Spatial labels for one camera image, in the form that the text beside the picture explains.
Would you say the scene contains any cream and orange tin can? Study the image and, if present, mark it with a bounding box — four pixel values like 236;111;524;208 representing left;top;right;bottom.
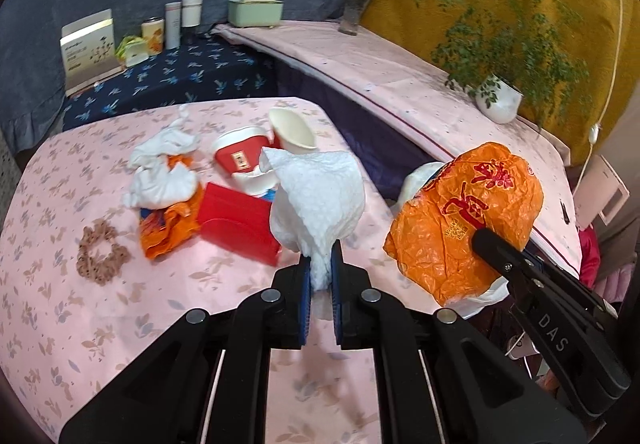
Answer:
140;18;166;56

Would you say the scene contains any white plastic bag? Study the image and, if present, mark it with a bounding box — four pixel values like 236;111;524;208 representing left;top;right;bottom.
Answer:
396;161;512;321

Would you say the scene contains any orange plastic wrapper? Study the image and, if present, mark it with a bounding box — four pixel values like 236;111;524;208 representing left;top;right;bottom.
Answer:
139;154;204;260

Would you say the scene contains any glass vase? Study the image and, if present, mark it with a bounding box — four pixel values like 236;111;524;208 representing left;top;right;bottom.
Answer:
338;0;376;35

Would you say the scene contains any white printed carton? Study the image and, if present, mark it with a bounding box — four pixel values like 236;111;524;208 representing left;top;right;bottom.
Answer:
60;9;124;95

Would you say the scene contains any white plant pot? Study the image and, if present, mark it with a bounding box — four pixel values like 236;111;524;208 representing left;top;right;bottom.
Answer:
474;74;525;125

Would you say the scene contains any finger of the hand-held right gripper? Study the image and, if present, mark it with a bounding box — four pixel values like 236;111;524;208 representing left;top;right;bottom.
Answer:
471;228;620;321

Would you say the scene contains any red and white paper cup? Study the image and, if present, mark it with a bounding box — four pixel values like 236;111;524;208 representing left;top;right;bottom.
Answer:
212;126;277;197

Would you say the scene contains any red garment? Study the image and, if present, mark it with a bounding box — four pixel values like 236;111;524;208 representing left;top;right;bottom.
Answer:
577;224;602;286

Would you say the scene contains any brown hair scrunchie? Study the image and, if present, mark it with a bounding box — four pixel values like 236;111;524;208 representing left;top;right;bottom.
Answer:
76;218;130;288

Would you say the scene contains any white paper towel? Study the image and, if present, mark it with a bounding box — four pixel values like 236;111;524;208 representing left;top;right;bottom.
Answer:
261;147;367;321

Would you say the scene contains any pale green tissue box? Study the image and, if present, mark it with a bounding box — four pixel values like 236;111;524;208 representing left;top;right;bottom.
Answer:
228;0;284;30

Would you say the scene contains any slim white bottle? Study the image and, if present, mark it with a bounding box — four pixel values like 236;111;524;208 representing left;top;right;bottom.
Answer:
164;1;183;50

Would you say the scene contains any white and black bottle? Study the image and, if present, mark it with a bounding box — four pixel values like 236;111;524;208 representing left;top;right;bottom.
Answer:
181;0;204;43

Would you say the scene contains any speckled grey cloth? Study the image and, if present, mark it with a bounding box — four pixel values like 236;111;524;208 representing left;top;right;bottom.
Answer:
0;128;25;187

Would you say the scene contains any red flat paper box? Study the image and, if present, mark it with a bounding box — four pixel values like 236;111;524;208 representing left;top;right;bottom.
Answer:
199;182;282;267

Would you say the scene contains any orange plastic bag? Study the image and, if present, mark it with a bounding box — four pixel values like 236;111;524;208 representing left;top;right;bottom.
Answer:
383;142;544;307

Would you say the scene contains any cream paper cup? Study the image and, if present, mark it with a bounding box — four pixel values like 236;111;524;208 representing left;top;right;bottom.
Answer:
268;107;317;156

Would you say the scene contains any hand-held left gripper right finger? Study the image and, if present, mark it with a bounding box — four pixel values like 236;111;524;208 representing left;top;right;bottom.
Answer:
330;240;587;444

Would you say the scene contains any green snack packet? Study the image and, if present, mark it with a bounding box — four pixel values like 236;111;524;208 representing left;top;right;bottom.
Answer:
115;35;149;69

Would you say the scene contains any navy floral cloth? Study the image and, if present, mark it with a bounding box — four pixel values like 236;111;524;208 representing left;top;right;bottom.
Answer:
62;30;279;133

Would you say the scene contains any white cotton glove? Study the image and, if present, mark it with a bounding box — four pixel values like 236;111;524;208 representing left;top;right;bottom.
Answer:
123;104;202;211

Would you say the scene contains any white cable with switch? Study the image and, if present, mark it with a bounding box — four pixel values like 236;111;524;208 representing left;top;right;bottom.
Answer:
574;0;627;197

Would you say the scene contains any pale pink blanket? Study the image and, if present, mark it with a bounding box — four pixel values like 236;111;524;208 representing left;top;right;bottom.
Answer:
210;20;587;286

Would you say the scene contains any green leafy plant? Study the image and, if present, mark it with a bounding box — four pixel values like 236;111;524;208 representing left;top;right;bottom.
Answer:
414;0;594;126

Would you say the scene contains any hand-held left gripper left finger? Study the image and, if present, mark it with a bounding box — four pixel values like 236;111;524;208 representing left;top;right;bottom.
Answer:
59;254;313;444

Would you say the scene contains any dark purple cloth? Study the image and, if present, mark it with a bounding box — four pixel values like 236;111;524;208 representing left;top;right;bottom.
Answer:
272;58;457;206

